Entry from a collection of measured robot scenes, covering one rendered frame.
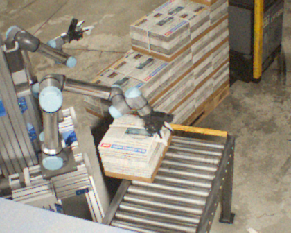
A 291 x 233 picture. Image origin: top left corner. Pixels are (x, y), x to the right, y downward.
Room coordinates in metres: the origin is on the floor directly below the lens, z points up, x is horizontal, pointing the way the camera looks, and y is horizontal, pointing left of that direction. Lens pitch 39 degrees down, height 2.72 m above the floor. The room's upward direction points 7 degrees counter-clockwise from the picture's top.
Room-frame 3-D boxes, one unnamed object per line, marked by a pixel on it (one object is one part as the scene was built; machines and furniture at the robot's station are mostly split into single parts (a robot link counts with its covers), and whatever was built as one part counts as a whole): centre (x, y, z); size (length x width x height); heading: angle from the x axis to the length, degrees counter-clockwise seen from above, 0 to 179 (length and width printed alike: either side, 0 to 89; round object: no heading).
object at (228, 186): (2.06, -0.48, 0.34); 0.06 x 0.06 x 0.68; 66
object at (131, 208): (1.57, 0.00, 0.77); 0.47 x 0.05 x 0.05; 66
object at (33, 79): (2.62, 0.77, 1.19); 0.15 x 0.12 x 0.55; 38
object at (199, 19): (3.36, -0.38, 0.95); 0.38 x 0.29 x 0.23; 47
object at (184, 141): (2.10, -0.23, 0.77); 0.47 x 0.05 x 0.05; 66
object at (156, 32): (3.15, -0.18, 0.95); 0.38 x 0.29 x 0.23; 46
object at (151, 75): (3.05, -0.08, 0.42); 1.17 x 0.39 x 0.83; 137
